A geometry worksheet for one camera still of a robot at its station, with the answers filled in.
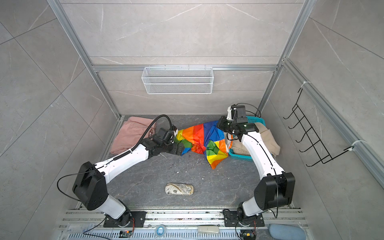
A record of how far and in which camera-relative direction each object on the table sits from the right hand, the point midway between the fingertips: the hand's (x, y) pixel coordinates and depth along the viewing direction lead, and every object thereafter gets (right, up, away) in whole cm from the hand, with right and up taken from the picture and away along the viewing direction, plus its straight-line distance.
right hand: (216, 121), depth 82 cm
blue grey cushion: (+28, -53, -13) cm, 61 cm away
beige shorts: (+16, -17, +13) cm, 27 cm away
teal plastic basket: (+13, -20, +12) cm, 27 cm away
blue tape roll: (-29, -54, -12) cm, 62 cm away
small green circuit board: (-46, -55, -12) cm, 73 cm away
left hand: (-22, -13, +3) cm, 26 cm away
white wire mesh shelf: (-24, +29, +18) cm, 42 cm away
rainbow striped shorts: (-5, -10, +1) cm, 11 cm away
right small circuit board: (+14, -56, -12) cm, 59 cm away
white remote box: (-6, -51, -15) cm, 53 cm away
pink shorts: (-59, -8, +24) cm, 64 cm away
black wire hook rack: (+40, -15, -23) cm, 49 cm away
